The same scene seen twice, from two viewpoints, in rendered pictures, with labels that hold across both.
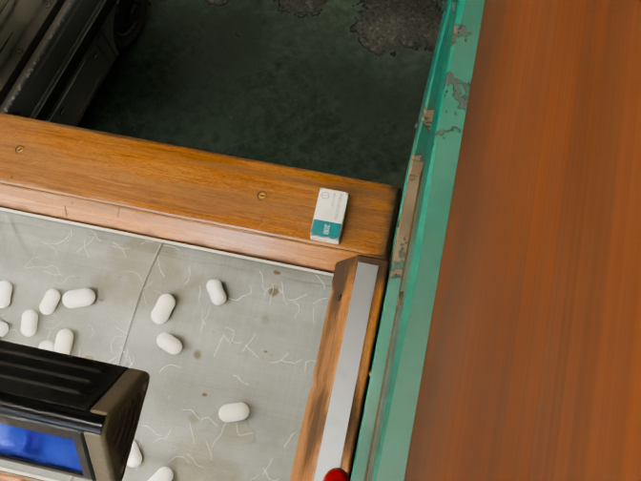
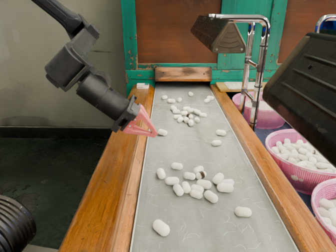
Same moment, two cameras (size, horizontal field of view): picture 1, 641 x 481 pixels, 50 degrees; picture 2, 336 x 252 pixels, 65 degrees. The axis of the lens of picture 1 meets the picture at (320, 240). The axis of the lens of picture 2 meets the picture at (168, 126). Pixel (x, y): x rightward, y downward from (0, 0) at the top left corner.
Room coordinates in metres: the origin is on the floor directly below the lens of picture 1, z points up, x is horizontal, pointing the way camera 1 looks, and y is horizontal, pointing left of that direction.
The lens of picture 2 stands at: (0.55, 1.29, 1.13)
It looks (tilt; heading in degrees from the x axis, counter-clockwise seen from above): 24 degrees down; 252
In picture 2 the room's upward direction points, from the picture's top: straight up
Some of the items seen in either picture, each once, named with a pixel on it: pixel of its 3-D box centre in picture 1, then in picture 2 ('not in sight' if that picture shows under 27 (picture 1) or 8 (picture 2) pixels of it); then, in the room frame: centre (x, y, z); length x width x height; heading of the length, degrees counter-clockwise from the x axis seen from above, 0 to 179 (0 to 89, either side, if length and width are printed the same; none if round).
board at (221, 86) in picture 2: not in sight; (249, 86); (-0.27, 0.16, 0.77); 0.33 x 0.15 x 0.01; 162
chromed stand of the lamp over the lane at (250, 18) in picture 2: not in sight; (229, 81); (0.05, 0.47, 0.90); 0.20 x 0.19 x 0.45; 72
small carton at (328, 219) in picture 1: (329, 216); (142, 85); (0.26, -0.01, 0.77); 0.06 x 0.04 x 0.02; 162
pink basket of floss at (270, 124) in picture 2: not in sight; (261, 110); (-0.20, 0.37, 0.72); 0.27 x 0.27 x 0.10
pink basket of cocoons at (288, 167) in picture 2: not in sight; (310, 161); (-0.06, 0.79, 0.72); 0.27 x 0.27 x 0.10
